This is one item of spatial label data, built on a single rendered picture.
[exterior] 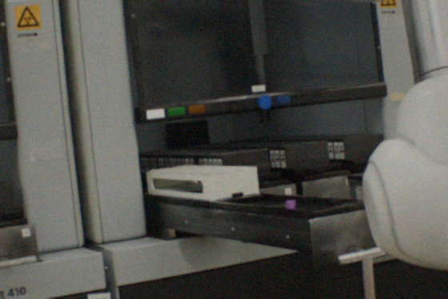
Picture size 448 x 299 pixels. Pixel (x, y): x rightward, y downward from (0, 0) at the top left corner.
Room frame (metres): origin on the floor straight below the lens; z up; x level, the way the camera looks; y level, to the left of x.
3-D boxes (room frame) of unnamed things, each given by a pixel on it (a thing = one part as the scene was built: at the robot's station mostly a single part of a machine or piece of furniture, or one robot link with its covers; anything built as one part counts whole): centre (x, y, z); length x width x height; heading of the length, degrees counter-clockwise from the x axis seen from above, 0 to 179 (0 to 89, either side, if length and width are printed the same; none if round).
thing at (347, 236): (1.69, -0.04, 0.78); 0.73 x 0.14 x 0.09; 27
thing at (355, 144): (2.14, -0.32, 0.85); 0.12 x 0.02 x 0.06; 116
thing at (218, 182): (1.85, 0.04, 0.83); 0.30 x 0.10 x 0.06; 27
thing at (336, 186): (2.28, -0.08, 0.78); 0.73 x 0.14 x 0.09; 27
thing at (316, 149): (2.07, -0.19, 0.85); 0.12 x 0.02 x 0.06; 116
